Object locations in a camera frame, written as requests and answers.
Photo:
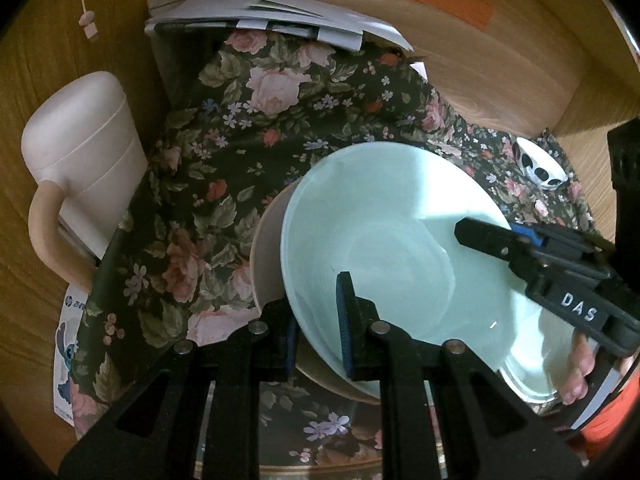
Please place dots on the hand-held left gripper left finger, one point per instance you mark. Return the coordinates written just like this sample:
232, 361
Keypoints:
291, 342

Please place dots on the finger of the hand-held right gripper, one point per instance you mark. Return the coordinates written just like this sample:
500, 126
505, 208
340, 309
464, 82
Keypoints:
565, 242
565, 295

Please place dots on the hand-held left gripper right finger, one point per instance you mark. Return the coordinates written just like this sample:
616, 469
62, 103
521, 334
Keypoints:
345, 325

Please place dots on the pale pink bowl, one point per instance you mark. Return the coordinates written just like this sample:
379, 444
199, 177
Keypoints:
267, 260

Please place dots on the mint green bowl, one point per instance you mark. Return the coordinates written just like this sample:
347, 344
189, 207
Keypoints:
395, 240

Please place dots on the person's right hand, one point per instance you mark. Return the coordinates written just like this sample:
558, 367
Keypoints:
580, 365

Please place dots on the black spotted white bowl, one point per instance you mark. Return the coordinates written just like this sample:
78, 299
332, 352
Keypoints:
537, 165

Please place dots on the person's red clothing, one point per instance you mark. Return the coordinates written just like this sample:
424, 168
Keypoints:
612, 425

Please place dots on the dark floral tablecloth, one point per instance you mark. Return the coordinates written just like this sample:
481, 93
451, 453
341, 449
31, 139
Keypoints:
210, 200

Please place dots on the stack of white papers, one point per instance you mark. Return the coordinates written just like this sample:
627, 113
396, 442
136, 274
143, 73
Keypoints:
280, 15

